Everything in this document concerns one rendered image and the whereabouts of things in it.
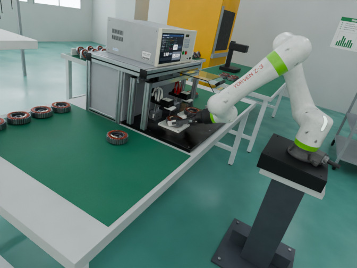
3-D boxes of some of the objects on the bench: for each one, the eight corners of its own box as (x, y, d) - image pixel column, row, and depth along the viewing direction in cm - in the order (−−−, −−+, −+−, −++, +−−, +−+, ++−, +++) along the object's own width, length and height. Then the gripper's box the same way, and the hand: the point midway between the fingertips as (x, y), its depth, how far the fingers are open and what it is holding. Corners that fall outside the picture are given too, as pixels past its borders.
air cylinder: (161, 117, 165) (162, 110, 162) (155, 120, 159) (156, 112, 156) (155, 115, 167) (156, 107, 164) (149, 118, 160) (149, 110, 158)
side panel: (121, 123, 153) (126, 70, 139) (118, 124, 150) (122, 71, 136) (89, 109, 163) (90, 59, 149) (85, 110, 161) (85, 59, 147)
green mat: (190, 156, 131) (190, 156, 131) (108, 227, 81) (108, 226, 81) (68, 102, 167) (68, 102, 167) (-42, 129, 117) (-42, 128, 117)
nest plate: (189, 126, 160) (189, 124, 160) (178, 133, 148) (178, 131, 148) (170, 118, 166) (170, 116, 166) (157, 124, 154) (158, 123, 153)
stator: (186, 124, 159) (187, 118, 157) (177, 129, 150) (178, 123, 148) (171, 118, 163) (172, 113, 162) (162, 123, 154) (162, 117, 153)
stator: (115, 133, 139) (116, 127, 137) (132, 140, 135) (132, 133, 134) (101, 140, 130) (102, 133, 128) (119, 147, 126) (119, 141, 124)
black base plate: (228, 121, 186) (228, 118, 185) (189, 153, 133) (190, 149, 132) (174, 102, 204) (175, 100, 203) (122, 124, 151) (122, 120, 150)
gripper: (210, 106, 153) (180, 110, 165) (194, 115, 134) (161, 120, 146) (213, 117, 155) (183, 122, 167) (197, 128, 136) (164, 132, 148)
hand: (175, 120), depth 155 cm, fingers closed on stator, 11 cm apart
